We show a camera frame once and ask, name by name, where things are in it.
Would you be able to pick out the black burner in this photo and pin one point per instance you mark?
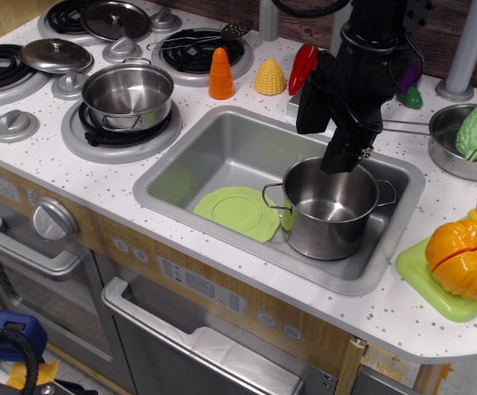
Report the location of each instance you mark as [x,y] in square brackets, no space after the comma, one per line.
[62,21]
[85,138]
[17,79]
[190,65]

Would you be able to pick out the purple toy eggplant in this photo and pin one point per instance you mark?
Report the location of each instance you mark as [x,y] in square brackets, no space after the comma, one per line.
[408,94]

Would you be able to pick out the steel saucepan right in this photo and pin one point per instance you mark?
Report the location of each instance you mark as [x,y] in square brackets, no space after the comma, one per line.
[442,130]

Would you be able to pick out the green plastic plate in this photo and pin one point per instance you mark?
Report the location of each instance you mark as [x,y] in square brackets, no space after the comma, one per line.
[241,209]

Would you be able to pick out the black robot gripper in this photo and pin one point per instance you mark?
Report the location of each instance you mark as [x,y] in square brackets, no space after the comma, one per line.
[349,89]

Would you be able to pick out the grey faucet post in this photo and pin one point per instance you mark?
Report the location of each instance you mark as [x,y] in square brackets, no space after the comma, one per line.
[269,19]
[457,86]

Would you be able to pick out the yellow toy corn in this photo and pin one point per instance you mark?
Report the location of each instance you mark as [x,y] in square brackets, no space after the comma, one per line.
[270,79]

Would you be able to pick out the black burner far left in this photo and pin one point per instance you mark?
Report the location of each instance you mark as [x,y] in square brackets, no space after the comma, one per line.
[17,79]

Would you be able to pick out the light green cutting board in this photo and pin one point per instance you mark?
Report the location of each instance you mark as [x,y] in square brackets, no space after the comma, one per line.
[412,267]

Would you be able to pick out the steel lid front left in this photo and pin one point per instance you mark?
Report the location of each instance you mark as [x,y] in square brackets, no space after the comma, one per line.
[56,56]

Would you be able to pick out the grey toy sink basin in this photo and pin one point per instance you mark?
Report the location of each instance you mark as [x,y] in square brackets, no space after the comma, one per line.
[232,147]

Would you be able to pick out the orange toy pumpkin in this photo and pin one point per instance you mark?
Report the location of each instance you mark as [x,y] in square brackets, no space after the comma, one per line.
[451,255]

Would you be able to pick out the red toy pepper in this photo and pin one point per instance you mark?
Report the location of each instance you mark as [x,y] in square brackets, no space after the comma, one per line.
[305,61]

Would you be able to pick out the metal slotted spatula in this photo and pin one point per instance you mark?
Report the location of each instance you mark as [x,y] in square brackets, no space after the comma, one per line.
[231,31]

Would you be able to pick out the grey faucet post right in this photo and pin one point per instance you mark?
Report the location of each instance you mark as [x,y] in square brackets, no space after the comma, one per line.
[457,86]

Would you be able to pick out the black burner back left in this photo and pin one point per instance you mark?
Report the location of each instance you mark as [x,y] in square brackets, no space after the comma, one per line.
[62,21]

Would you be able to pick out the grey faucet post left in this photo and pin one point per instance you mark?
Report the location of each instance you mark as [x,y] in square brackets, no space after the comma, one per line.
[269,19]

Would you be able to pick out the steel lid back burner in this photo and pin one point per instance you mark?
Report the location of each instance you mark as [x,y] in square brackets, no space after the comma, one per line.
[112,20]

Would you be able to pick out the shallow steel pot on burner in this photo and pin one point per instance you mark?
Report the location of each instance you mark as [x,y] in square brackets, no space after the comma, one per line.
[128,97]

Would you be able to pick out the grey stove knob front left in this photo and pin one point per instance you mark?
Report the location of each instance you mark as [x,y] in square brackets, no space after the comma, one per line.
[17,125]

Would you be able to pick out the orange toy carrot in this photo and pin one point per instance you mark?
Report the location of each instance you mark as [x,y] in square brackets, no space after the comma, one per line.
[221,84]

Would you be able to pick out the black burner back centre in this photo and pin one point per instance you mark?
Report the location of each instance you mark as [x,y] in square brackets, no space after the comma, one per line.
[190,65]

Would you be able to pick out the blue tool with black hose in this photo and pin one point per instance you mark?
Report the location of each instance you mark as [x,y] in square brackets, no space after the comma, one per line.
[22,367]

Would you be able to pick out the grey stove knob middle left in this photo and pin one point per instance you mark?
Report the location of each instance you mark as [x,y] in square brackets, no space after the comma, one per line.
[69,86]

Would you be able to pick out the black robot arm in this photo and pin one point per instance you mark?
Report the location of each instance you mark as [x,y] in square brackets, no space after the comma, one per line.
[388,15]

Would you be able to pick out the grey dishwasher door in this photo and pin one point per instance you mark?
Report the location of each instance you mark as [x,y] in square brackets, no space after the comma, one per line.
[174,346]

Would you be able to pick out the tall steel pot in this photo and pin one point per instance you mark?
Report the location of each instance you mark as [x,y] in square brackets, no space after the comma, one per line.
[324,216]

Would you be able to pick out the black burner front centre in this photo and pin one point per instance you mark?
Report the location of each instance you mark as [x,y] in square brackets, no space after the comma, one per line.
[85,138]

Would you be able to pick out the grey stove knob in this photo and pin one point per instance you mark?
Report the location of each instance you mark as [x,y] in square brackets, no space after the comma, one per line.
[17,125]
[69,86]
[121,50]
[164,21]

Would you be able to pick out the grey stove knob back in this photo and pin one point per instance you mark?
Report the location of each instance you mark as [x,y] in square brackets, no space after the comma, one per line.
[164,21]

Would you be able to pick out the grey stove knob centre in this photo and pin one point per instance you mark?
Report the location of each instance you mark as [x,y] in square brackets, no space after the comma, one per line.
[121,50]

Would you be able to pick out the silver oven dial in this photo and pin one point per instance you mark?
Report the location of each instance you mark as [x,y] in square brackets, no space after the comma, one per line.
[52,221]

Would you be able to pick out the grey oven door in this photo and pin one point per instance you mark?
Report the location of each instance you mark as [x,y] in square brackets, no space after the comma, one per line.
[59,283]

